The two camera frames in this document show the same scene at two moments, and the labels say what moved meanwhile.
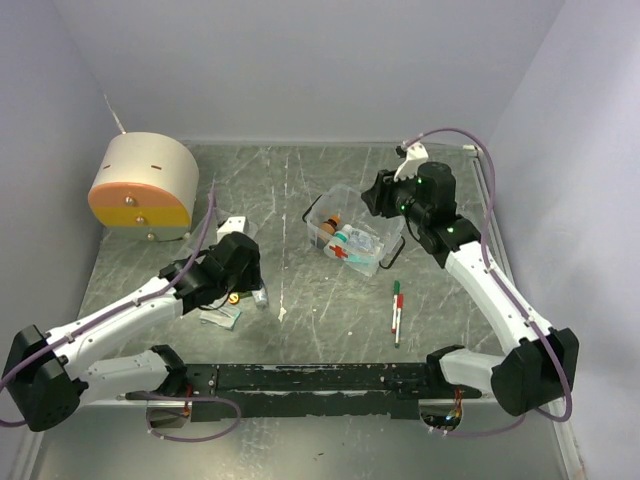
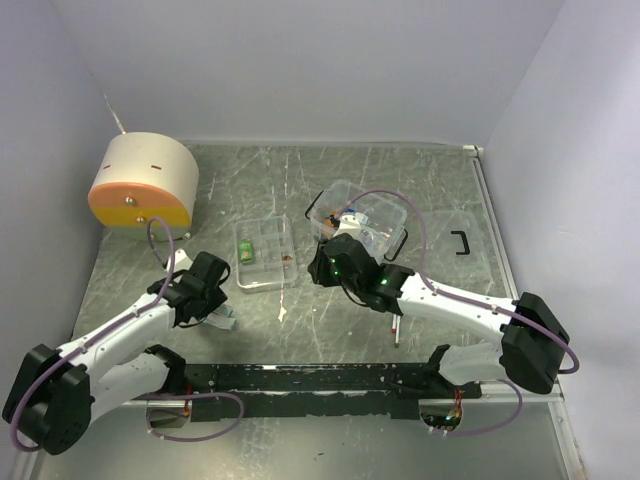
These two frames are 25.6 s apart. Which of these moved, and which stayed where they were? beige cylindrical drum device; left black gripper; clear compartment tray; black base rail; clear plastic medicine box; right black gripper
Moved: right black gripper; clear compartment tray; left black gripper
Stayed: beige cylindrical drum device; black base rail; clear plastic medicine box
